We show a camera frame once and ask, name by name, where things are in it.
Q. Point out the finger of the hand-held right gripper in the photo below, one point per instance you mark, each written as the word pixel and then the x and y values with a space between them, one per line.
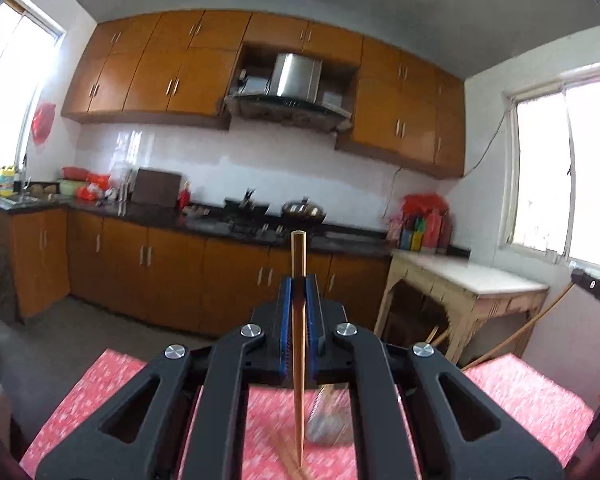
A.
pixel 597 287

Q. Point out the red plastic basin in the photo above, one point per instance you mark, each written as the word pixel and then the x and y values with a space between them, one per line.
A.
pixel 75 173

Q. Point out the wooden chopstick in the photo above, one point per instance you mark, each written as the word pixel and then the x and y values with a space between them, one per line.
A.
pixel 287 462
pixel 432 336
pixel 525 332
pixel 299 285

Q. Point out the red floral tablecloth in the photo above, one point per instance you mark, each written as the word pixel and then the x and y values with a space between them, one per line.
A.
pixel 505 400

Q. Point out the dark red thermos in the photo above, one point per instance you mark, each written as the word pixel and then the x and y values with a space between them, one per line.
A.
pixel 446 235

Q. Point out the yellow detergent bottle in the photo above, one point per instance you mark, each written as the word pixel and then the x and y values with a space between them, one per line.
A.
pixel 8 182

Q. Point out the cream wooden side table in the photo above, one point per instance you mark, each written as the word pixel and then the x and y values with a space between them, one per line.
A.
pixel 480 280

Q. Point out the plate of food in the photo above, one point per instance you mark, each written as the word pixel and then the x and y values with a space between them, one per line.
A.
pixel 197 210

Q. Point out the wooden wall cabinets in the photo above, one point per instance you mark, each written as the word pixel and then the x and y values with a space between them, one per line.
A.
pixel 155 75

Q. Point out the black wok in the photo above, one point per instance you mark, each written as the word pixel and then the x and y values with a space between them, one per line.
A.
pixel 247 204

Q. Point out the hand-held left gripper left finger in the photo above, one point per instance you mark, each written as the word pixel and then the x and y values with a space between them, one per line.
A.
pixel 286 320

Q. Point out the black kitchen countertop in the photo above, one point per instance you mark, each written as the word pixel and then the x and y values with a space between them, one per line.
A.
pixel 150 217

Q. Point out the clear condiment bottle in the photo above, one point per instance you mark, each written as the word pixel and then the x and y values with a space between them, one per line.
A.
pixel 395 232

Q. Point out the small colourful box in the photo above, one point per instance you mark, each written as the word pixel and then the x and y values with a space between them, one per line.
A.
pixel 412 241

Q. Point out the dark cutting board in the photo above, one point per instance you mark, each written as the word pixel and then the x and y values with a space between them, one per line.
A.
pixel 156 188

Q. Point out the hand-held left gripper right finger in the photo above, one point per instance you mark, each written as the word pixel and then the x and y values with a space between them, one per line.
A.
pixel 312 320

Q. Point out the pale green basin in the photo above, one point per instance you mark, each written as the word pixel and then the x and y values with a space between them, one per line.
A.
pixel 70 187

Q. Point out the small red bottle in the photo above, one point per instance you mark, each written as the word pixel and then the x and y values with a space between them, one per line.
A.
pixel 185 199

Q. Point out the red plastic bags bundle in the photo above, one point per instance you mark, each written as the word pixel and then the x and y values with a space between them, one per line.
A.
pixel 422 203

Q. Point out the bright window with brown frame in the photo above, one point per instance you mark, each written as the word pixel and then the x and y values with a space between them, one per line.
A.
pixel 10 80

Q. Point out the lidded steel wok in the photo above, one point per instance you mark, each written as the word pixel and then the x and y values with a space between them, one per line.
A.
pixel 304 210

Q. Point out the black gas stove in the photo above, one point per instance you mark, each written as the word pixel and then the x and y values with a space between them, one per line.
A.
pixel 275 227

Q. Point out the metal sink faucet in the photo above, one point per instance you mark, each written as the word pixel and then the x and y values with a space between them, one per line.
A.
pixel 27 185

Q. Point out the wooden base cabinets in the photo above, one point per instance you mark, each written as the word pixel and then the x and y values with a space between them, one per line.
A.
pixel 155 275

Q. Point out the steel range hood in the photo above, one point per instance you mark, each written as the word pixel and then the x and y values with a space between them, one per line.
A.
pixel 292 85

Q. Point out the white sliding window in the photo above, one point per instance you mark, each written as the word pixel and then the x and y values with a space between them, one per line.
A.
pixel 555 170

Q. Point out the red hanging plastic bag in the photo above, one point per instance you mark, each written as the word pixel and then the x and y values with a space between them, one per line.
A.
pixel 44 122

